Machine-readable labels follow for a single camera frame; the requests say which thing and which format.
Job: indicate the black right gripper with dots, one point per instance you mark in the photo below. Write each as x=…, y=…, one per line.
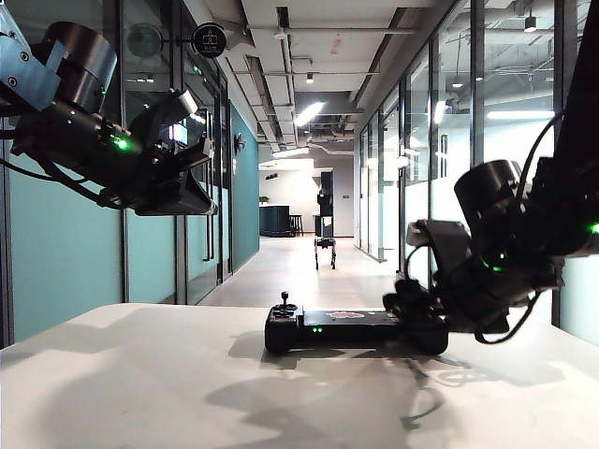
x=433, y=306

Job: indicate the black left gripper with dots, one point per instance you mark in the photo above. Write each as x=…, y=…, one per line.
x=140, y=180

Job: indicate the black dual-joystick remote control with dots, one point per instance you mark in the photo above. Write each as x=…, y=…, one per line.
x=337, y=329

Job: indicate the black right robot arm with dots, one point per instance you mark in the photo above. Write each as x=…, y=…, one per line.
x=524, y=224

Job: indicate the black quadruped robot dog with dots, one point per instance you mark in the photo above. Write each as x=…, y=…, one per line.
x=325, y=250

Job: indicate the glowing room display panel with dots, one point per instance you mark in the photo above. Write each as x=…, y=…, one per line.
x=178, y=133

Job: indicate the small green potted plant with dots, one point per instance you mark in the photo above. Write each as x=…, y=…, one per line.
x=264, y=200

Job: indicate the dark bar counter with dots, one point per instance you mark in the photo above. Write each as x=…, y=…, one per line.
x=275, y=222

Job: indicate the short linear ceiling light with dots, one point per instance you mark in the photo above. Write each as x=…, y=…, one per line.
x=290, y=152

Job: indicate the dark bar stool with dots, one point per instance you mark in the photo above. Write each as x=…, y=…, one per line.
x=296, y=224

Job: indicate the long linear ceiling light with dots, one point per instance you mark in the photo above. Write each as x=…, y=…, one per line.
x=309, y=113

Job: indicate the round black hanging sign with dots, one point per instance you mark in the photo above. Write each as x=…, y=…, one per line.
x=210, y=40

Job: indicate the white ceiling smoke detector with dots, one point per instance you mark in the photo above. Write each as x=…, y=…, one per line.
x=279, y=33

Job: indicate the red ceiling tag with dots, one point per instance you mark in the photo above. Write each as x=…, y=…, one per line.
x=336, y=45

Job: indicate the black pendant lamp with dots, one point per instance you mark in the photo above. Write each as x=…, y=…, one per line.
x=530, y=22

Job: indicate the dark wall ornament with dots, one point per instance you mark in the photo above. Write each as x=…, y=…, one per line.
x=239, y=141

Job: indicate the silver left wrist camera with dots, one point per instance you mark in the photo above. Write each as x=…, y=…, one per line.
x=187, y=102

